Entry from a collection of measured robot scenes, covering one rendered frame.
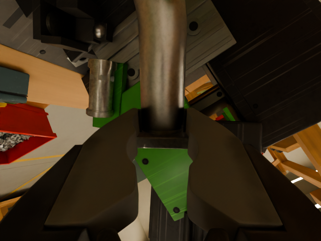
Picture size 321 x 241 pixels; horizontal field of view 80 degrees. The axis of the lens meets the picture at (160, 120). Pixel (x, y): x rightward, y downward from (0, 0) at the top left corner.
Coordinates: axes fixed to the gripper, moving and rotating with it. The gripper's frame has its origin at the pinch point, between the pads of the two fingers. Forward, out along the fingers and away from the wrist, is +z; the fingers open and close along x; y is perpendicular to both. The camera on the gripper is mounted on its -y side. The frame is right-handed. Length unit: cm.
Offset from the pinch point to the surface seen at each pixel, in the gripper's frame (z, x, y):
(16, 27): 21.9, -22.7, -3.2
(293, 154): 584, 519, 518
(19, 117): 39, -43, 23
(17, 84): 23.5, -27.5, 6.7
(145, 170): 10.3, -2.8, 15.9
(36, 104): 49, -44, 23
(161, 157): 10.6, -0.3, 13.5
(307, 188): 497, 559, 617
